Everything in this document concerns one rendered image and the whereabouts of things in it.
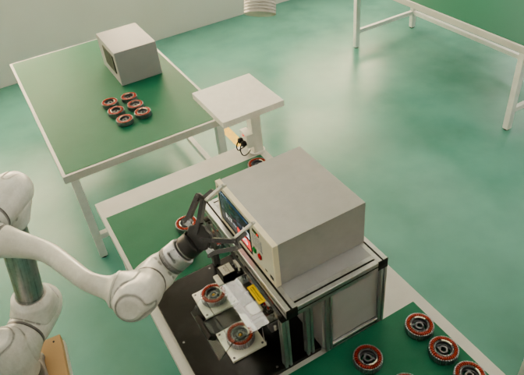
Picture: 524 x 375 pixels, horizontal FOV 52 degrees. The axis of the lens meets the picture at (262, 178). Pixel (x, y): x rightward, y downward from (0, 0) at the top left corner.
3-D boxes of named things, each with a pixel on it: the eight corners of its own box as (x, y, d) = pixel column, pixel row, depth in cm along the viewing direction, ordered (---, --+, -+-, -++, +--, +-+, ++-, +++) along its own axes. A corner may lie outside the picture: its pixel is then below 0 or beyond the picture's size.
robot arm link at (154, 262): (186, 268, 163) (175, 285, 150) (150, 298, 166) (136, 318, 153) (162, 242, 162) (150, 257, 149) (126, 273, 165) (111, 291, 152)
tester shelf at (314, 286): (287, 320, 185) (286, 313, 182) (203, 211, 233) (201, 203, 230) (387, 266, 200) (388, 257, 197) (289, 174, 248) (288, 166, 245)
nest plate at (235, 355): (233, 363, 208) (232, 362, 207) (216, 335, 219) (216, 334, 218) (267, 344, 213) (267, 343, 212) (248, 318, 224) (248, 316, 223)
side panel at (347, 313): (327, 352, 211) (325, 299, 191) (322, 346, 213) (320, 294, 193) (383, 319, 220) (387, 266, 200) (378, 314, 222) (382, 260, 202)
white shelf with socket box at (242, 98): (234, 194, 290) (222, 123, 262) (204, 160, 316) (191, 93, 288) (288, 171, 302) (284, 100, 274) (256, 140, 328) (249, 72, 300)
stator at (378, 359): (346, 359, 207) (346, 353, 205) (368, 344, 212) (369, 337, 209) (366, 380, 200) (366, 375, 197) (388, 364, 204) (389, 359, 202)
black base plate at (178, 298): (214, 412, 196) (214, 408, 194) (152, 295, 241) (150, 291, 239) (321, 349, 212) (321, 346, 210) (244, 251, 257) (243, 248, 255)
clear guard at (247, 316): (219, 361, 182) (217, 351, 179) (190, 313, 199) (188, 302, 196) (300, 316, 194) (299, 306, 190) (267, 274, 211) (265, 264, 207)
